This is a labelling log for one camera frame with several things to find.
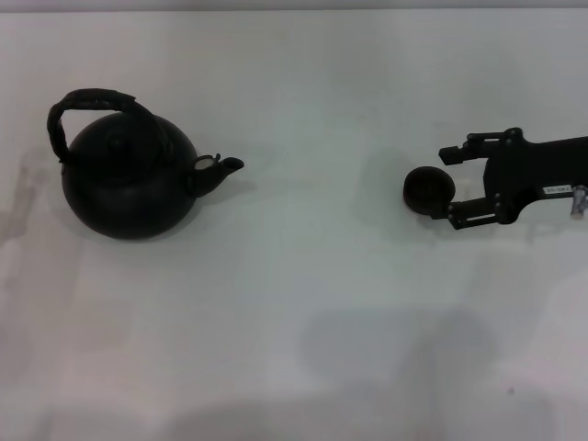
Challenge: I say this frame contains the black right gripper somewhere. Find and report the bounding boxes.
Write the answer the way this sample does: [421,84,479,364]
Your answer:
[438,128,588,232]

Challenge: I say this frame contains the small dark brown teacup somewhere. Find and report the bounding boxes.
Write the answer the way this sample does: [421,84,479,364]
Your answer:
[402,165,457,217]

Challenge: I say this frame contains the black round teapot with handle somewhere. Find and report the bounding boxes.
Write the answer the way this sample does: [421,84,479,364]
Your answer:
[47,86,246,241]

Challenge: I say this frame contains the right wrist cable with connector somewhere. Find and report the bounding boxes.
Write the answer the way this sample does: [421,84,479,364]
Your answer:
[569,183,588,220]

